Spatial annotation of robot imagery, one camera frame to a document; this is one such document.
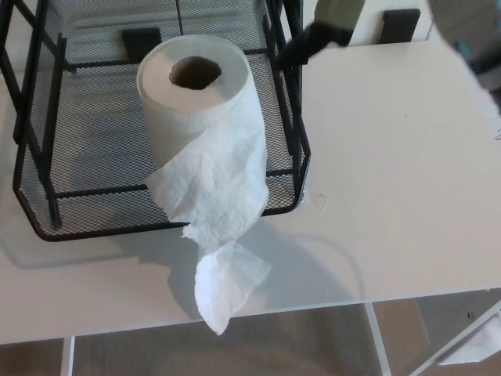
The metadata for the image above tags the black mesh file tray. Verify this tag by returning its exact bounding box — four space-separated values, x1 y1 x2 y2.
0 0 312 241

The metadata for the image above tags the white desk leg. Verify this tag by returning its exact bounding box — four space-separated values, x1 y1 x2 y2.
361 300 393 376
59 336 76 376

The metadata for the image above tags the dark grey rounded object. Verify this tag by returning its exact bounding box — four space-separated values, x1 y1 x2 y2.
426 0 501 76

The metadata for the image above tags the clear tape piece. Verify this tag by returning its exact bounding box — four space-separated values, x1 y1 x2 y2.
302 190 328 213

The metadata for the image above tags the white toilet paper roll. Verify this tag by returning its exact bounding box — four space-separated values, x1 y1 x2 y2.
136 34 272 337

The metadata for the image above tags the black rectangular desk bracket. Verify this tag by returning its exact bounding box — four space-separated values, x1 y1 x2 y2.
380 9 422 43

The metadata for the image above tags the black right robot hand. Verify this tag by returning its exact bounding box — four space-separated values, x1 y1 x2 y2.
275 20 352 67

